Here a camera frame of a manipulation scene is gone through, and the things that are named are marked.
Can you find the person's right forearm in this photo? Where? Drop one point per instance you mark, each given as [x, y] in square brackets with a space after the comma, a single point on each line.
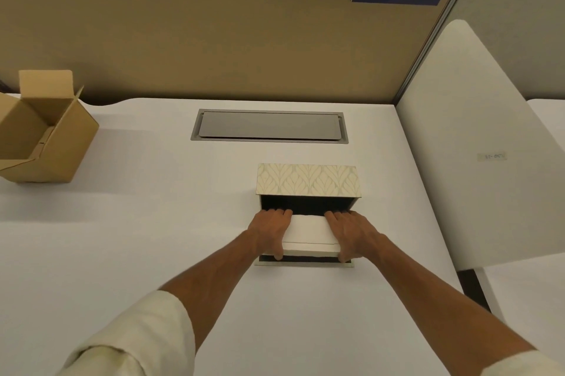
[437, 305]

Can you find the silver partition corner post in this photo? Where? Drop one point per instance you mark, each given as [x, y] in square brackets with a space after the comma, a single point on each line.
[430, 40]

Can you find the cream left sleeve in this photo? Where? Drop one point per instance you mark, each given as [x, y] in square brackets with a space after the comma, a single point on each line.
[141, 340]

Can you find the white rounded side divider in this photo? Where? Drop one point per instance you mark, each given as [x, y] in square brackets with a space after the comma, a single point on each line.
[476, 133]

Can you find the grey fabric partition panel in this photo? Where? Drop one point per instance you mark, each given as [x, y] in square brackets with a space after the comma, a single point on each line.
[521, 27]

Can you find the person's left hand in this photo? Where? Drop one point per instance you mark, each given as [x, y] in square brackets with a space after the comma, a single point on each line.
[267, 232]

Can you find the person's left forearm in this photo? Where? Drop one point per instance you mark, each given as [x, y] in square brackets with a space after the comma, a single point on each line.
[216, 283]

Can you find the beige fabric partition panel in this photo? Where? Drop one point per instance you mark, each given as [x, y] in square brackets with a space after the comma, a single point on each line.
[198, 36]

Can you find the cream sleeve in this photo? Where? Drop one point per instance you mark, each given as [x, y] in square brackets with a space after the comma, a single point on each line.
[529, 366]
[141, 340]

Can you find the person's right thumb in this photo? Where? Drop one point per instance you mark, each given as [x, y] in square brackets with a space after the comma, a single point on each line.
[343, 255]

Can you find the person's right hand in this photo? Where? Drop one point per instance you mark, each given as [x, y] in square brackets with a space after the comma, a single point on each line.
[355, 234]

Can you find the leaf patterned gift box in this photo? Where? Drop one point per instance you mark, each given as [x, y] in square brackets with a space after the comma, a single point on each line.
[309, 179]

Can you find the open brown cardboard box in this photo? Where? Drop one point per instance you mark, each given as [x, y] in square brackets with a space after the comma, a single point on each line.
[53, 142]

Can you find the small white label sticker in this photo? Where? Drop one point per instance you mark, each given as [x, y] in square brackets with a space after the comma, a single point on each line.
[493, 157]

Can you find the white rectangular insert pad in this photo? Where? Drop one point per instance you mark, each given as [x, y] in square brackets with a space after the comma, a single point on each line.
[309, 234]

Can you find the person's left thumb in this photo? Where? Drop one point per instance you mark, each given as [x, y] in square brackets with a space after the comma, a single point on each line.
[279, 251]

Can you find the cream right sleeve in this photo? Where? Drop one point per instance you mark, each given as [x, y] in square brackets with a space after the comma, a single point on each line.
[529, 366]

